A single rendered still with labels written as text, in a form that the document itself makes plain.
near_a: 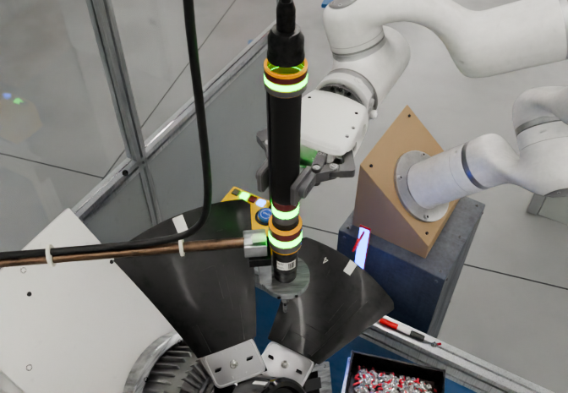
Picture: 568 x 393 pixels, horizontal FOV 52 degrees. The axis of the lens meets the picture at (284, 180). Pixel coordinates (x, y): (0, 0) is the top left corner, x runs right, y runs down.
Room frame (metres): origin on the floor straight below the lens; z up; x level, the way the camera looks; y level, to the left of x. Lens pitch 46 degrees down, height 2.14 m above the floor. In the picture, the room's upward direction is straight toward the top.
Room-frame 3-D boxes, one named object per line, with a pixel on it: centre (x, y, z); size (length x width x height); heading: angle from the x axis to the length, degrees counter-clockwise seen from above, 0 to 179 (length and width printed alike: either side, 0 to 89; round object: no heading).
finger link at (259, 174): (0.51, 0.02, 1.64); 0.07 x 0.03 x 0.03; 151
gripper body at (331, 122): (0.58, -0.05, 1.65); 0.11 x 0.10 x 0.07; 151
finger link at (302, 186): (0.48, -0.04, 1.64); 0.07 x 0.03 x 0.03; 151
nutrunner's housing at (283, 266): (0.49, 0.00, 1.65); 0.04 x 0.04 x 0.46
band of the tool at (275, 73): (0.49, 0.00, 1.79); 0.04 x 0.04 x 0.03
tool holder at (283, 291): (0.48, 0.01, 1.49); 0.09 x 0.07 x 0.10; 96
